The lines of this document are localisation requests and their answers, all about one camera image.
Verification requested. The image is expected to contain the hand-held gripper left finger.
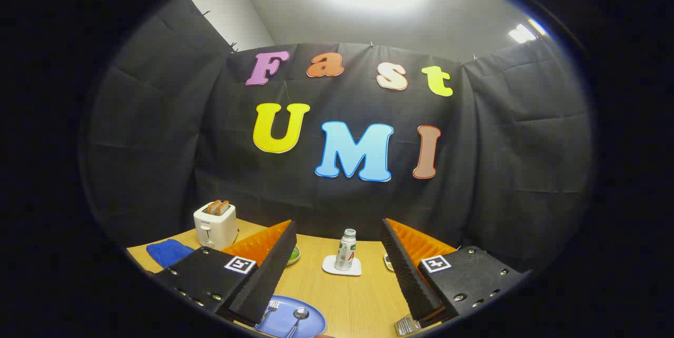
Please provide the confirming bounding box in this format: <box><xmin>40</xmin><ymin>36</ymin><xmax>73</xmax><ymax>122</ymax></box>
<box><xmin>153</xmin><ymin>220</ymin><xmax>298</xmax><ymax>325</ymax></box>

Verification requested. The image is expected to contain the checked handle spoon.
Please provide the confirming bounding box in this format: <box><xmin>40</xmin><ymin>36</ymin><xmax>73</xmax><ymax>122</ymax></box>
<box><xmin>286</xmin><ymin>307</ymin><xmax>310</xmax><ymax>338</ymax></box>

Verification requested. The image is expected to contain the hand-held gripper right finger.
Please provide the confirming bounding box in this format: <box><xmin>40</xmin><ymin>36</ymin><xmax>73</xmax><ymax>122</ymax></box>
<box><xmin>380</xmin><ymin>218</ymin><xmax>532</xmax><ymax>323</ymax></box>

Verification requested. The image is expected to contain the white drink bottle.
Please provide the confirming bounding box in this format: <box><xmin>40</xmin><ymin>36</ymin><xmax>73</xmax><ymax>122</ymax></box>
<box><xmin>334</xmin><ymin>228</ymin><xmax>358</xmax><ymax>271</ymax></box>

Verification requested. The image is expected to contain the black backdrop cloth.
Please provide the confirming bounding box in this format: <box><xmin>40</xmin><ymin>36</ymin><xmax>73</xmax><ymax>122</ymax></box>
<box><xmin>84</xmin><ymin>0</ymin><xmax>593</xmax><ymax>275</ymax></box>

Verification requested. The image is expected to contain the white coaster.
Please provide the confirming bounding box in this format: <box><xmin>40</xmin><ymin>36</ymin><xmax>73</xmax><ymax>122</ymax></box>
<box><xmin>322</xmin><ymin>255</ymin><xmax>362</xmax><ymax>276</ymax></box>

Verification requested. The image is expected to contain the metal wire cutlery rack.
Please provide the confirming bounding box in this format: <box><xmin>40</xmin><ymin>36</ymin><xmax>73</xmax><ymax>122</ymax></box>
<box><xmin>395</xmin><ymin>315</ymin><xmax>422</xmax><ymax>336</ymax></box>

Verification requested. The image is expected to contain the blue folded towel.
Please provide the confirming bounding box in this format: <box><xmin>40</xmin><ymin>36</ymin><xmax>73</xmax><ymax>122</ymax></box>
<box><xmin>146</xmin><ymin>239</ymin><xmax>195</xmax><ymax>269</ymax></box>

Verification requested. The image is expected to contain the blue round plate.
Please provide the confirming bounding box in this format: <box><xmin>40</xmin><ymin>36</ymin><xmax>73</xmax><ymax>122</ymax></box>
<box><xmin>255</xmin><ymin>295</ymin><xmax>327</xmax><ymax>338</ymax></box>

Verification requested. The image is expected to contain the rectangular ceiling light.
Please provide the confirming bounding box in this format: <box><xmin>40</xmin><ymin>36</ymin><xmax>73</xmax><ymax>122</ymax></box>
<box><xmin>508</xmin><ymin>18</ymin><xmax>548</xmax><ymax>44</ymax></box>

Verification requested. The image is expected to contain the white toaster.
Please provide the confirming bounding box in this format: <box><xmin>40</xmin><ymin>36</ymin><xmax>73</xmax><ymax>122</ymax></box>
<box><xmin>193</xmin><ymin>202</ymin><xmax>238</xmax><ymax>250</ymax></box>

